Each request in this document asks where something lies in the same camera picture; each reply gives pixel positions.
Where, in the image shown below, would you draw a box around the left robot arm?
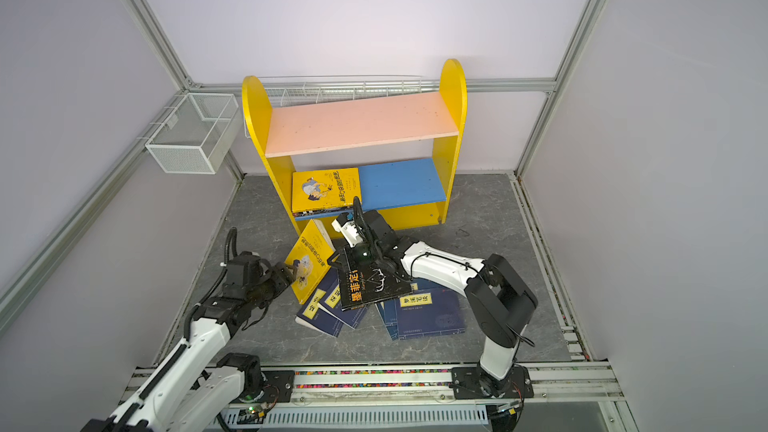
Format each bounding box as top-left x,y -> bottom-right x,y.
83,251 -> 295,431

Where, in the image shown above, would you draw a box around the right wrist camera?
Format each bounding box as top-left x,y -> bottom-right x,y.
331,212 -> 363,247

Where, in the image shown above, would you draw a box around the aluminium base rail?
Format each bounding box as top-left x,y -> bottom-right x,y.
116,361 -> 625,410

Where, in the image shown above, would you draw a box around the black wolf eye book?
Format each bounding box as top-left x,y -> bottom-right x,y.
293,206 -> 352,220

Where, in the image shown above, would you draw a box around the navy book far left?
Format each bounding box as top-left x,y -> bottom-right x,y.
294,277 -> 343,338

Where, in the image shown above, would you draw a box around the navy book under right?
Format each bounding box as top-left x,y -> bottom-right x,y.
375,278 -> 445,341

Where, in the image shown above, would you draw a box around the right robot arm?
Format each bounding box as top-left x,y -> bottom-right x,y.
329,208 -> 538,401

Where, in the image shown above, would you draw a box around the navy book large right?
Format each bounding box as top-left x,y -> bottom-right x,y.
395,288 -> 466,340

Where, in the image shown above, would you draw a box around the white mesh box basket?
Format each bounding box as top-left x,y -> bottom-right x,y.
145,93 -> 242,175

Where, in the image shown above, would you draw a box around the yellow bookshelf pink blue shelves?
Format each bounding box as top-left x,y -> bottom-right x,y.
241,59 -> 468,233

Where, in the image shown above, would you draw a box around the black yellow title book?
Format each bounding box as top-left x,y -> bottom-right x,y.
329,251 -> 412,311

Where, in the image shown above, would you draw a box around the white wire rack basket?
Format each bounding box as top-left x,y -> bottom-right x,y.
261,75 -> 436,108

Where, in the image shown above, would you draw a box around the yellow cartoon boy book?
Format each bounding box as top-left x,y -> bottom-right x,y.
285,219 -> 335,304

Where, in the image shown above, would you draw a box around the white vented cable duct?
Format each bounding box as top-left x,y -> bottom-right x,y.
222,404 -> 490,431

